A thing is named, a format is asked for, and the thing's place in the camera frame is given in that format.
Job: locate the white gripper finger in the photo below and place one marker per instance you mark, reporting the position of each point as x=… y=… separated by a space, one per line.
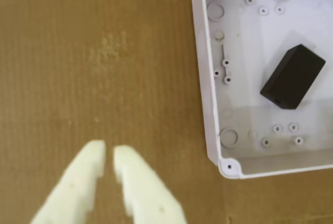
x=145 y=195
x=75 y=190

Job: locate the white plastic box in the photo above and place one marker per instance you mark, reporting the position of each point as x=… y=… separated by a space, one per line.
x=247 y=104

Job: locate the brown cardboard sheet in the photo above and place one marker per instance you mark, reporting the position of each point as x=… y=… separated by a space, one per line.
x=104 y=65

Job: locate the black rectangular block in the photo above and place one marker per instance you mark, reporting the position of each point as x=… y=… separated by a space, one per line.
x=294 y=75

